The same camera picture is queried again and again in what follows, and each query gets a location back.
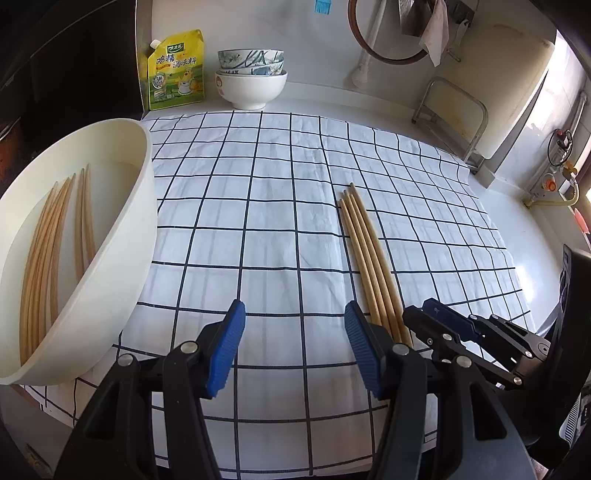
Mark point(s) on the round brown rimmed lid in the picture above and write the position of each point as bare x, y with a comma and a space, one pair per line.
392, 59

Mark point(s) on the cream cutting board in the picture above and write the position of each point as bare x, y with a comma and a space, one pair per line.
508, 92

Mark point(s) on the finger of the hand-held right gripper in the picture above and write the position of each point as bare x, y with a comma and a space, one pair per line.
443, 344
450, 316

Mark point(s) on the metal board rack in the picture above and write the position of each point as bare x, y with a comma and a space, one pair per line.
475, 166

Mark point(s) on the yellow seasoning pouch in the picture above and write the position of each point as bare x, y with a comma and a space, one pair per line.
173, 74

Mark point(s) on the gas valve with red knob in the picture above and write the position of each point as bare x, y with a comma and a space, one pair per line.
549, 185

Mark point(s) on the white checked cloth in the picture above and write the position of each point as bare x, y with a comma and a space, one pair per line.
258, 240

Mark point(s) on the cream plastic basin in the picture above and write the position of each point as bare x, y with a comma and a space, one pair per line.
124, 240

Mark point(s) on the beige hanging rag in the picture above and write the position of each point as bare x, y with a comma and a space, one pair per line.
436, 32

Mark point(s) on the white ceramic bowl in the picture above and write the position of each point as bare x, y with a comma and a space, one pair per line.
251, 90

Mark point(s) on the small red item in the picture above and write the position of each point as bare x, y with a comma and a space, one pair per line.
583, 219

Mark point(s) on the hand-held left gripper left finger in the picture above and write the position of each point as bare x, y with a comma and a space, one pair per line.
226, 350

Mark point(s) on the white wall pipe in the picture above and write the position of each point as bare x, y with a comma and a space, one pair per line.
580, 113

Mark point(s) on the steel cleaver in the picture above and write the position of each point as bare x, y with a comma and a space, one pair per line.
413, 16

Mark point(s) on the black wall rail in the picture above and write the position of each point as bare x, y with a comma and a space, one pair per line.
461, 11

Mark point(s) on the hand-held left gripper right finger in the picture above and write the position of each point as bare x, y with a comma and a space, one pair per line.
367, 355

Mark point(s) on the blue patterned bowl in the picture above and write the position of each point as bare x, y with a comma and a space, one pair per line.
249, 58
251, 72

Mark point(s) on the blue silicone brush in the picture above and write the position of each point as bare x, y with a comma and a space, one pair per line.
322, 5

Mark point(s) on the white hanging rod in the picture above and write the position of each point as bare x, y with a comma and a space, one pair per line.
359, 76

